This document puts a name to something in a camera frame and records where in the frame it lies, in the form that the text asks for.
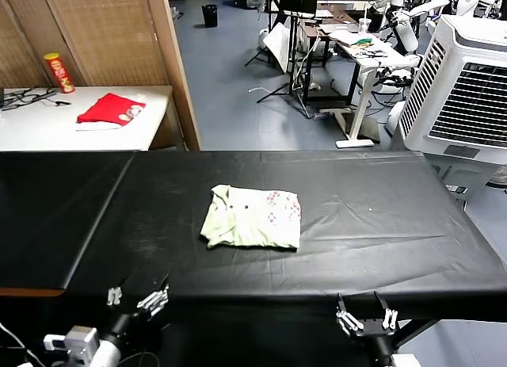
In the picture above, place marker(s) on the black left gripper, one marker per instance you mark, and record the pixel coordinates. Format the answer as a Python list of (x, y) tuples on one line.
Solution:
[(126, 323)]

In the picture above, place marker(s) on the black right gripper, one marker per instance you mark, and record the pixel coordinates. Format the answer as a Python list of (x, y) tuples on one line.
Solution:
[(376, 331)]

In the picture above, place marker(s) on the light green t-shirt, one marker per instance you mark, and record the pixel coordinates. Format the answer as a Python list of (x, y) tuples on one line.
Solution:
[(245, 224)]

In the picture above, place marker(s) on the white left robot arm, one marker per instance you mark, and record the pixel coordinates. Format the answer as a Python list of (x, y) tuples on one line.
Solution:
[(105, 353)]

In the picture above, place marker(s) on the large black table cover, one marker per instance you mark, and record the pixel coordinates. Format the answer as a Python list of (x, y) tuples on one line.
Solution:
[(396, 240)]

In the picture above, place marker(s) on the small black table cover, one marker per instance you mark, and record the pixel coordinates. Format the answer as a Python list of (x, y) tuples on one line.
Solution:
[(51, 216)]

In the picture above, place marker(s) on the red santa hat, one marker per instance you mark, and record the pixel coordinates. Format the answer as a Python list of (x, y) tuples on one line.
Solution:
[(107, 109)]

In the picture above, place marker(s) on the white side table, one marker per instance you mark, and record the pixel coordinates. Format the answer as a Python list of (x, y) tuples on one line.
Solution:
[(39, 129)]

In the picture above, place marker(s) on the red chips can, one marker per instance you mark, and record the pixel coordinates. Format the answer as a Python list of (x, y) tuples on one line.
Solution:
[(59, 71)]

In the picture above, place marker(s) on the white air cooler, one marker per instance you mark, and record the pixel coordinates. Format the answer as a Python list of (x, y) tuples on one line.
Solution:
[(467, 97)]

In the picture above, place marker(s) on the white standing desk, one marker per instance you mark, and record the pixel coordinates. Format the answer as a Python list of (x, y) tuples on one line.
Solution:
[(366, 66)]

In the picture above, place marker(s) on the wooden folding screen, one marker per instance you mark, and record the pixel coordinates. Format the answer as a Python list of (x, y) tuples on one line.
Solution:
[(111, 34)]

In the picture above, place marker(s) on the black-legged desk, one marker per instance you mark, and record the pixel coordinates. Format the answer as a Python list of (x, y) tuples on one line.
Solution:
[(295, 58)]

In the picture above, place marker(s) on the black tripod stand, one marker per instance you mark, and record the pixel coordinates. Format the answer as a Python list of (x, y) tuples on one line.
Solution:
[(257, 56)]

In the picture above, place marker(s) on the white humanoid robot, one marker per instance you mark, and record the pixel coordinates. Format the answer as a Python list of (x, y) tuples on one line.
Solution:
[(467, 0), (408, 30)]

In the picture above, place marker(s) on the white reflector board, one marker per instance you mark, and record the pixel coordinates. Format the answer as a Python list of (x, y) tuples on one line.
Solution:
[(277, 42)]

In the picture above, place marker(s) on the black trash bin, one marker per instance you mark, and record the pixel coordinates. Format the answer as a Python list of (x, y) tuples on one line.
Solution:
[(209, 15)]

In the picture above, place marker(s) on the silver laptop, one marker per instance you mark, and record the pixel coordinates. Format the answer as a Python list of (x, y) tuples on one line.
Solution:
[(338, 27)]

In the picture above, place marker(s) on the plastic cup with straw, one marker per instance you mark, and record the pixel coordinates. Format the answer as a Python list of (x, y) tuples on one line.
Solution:
[(364, 25)]

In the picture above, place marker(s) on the brown wooden desk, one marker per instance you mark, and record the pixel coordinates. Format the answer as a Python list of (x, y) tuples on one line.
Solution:
[(340, 16)]

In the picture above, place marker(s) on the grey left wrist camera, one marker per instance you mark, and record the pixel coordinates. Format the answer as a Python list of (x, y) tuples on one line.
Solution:
[(77, 341)]

